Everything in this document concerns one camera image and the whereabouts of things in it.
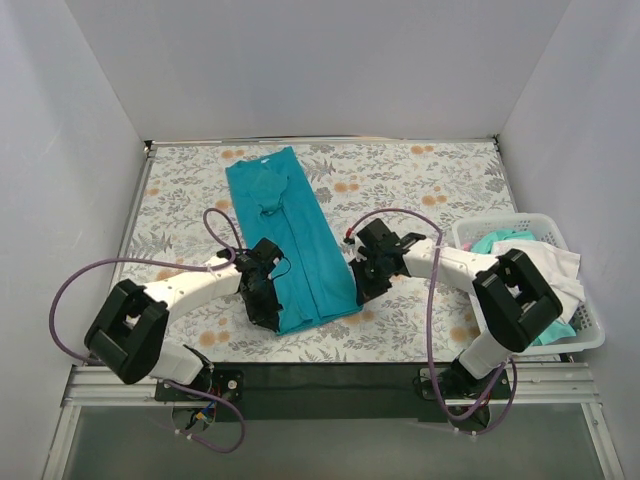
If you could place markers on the floral patterned table mat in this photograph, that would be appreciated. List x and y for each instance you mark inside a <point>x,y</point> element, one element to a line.
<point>185,212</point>

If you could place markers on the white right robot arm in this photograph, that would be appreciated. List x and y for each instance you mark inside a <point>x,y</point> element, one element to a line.
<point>516,301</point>

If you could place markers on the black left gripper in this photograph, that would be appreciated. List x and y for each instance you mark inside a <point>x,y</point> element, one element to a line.
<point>260,301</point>

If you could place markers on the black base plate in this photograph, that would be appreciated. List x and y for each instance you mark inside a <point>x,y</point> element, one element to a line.
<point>319,391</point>

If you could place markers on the teal t-shirt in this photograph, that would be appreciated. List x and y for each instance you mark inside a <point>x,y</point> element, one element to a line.
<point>273,199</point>

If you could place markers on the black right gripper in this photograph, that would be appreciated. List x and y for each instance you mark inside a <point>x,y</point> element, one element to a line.
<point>367,279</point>

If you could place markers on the white plastic laundry basket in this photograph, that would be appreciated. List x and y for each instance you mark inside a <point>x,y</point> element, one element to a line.
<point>589,332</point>

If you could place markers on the white t-shirt in basket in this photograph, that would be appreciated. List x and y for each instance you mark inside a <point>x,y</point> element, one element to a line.
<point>558,267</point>

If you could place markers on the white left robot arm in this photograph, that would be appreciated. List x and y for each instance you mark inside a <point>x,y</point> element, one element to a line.
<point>129,332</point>

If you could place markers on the aluminium frame rail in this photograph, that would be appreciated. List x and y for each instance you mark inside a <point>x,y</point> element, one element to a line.
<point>536,383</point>

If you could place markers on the mint green shirt in basket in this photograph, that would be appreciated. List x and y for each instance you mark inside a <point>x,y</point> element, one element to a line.
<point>557,330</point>

